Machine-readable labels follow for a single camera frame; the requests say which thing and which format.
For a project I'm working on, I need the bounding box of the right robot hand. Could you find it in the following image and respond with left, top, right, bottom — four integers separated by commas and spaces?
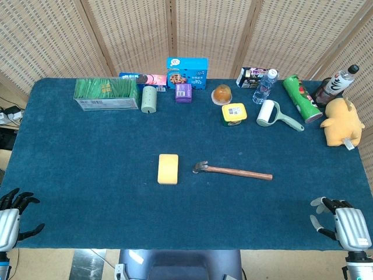
309, 197, 370, 251

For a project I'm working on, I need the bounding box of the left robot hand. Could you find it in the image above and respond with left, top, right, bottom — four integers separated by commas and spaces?
0, 188, 46, 252

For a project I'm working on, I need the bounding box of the wooden handle claw hammer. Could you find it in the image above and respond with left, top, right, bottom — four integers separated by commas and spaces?
192, 160, 274, 181

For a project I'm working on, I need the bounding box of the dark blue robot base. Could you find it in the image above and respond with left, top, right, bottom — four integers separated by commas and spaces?
114, 249, 248, 280

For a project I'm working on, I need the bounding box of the yellow sponge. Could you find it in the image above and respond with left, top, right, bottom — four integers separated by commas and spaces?
157, 153, 179, 185

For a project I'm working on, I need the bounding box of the yellow plush toy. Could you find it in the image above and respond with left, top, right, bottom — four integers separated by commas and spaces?
320, 97, 366, 151

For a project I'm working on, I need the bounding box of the white power strip with plugs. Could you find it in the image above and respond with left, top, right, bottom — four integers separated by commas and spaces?
0, 105, 24, 125

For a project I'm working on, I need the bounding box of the green lint roller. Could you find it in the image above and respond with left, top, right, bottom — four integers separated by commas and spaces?
256, 99, 305, 132

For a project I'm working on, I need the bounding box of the green chip can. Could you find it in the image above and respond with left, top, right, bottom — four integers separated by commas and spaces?
282, 74, 324, 124

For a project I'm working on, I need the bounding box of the dark drink bottle white label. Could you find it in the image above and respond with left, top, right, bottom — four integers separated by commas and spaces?
312, 64, 360, 109

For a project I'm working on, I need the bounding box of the yellow lidded green tub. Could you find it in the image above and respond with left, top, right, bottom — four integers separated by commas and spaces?
221, 102, 248, 127

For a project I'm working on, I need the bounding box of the clear water bottle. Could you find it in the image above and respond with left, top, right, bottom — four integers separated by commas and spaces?
252, 68, 278, 105

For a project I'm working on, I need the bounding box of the green tea packet box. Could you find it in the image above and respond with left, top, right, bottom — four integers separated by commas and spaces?
73, 77, 140, 111

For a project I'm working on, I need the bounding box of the blue carpet table cover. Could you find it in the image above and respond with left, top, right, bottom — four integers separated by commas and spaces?
0, 76, 373, 251

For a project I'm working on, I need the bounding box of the black purple snack box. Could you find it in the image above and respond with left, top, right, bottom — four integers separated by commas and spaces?
235, 66, 280, 89

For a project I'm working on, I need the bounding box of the orange jelly cup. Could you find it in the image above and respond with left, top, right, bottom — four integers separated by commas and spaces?
211, 83, 233, 105

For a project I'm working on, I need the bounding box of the blue oreo cookie box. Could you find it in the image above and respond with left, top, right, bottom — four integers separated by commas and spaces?
118, 72, 168, 93

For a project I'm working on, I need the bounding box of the small purple carton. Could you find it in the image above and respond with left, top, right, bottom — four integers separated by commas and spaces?
175, 83, 193, 104

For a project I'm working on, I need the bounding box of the blue chocolate chip cookie box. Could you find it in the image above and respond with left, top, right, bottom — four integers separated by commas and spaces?
166, 57, 209, 90

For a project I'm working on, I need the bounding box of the woven bamboo folding screen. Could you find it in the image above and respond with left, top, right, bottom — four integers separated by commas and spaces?
0, 0, 373, 164

